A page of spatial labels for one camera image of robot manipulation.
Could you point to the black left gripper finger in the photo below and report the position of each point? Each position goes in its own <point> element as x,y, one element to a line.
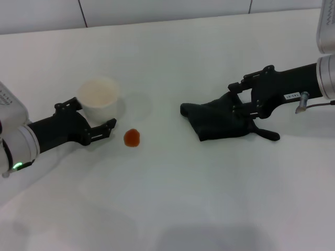
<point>103,129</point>
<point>66,104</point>

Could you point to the small orange ball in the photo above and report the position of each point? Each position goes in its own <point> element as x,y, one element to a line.
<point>132,138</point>

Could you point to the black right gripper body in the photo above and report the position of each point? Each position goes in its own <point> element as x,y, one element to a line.
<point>288,86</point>

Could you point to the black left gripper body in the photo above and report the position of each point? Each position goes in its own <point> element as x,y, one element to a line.
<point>62,128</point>

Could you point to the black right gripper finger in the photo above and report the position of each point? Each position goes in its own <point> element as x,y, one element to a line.
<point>235,87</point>
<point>244,109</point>

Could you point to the white paper cup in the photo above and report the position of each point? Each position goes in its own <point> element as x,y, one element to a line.
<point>100,104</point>

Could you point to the dark blue rag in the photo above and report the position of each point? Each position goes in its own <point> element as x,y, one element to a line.
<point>212,120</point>

